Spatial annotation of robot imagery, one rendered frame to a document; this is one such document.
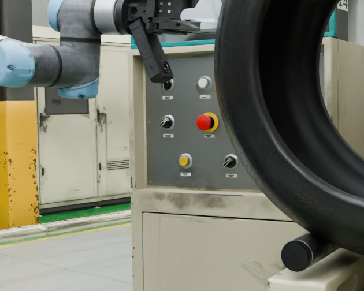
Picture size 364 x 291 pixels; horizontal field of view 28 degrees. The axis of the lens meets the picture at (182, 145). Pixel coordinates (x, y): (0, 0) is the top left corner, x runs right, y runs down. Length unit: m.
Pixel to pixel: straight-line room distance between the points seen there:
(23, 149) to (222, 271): 5.11
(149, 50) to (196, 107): 0.64
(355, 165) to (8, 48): 0.62
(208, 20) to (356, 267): 0.46
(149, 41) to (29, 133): 5.62
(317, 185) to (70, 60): 0.51
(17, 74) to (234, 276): 0.83
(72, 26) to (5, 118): 5.42
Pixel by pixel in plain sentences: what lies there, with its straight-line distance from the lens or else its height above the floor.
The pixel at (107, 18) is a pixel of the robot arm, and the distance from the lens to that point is 1.28.
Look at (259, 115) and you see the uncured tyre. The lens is 1.04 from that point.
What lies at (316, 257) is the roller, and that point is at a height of 0.90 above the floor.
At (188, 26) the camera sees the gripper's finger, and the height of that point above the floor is 1.25.
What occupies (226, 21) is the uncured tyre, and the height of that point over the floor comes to 1.24.
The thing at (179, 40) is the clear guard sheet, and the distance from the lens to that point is 1.87.
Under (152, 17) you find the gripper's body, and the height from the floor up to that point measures 1.27.
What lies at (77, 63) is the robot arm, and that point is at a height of 1.20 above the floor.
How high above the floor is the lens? 1.11
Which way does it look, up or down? 3 degrees down
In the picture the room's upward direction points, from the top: 1 degrees counter-clockwise
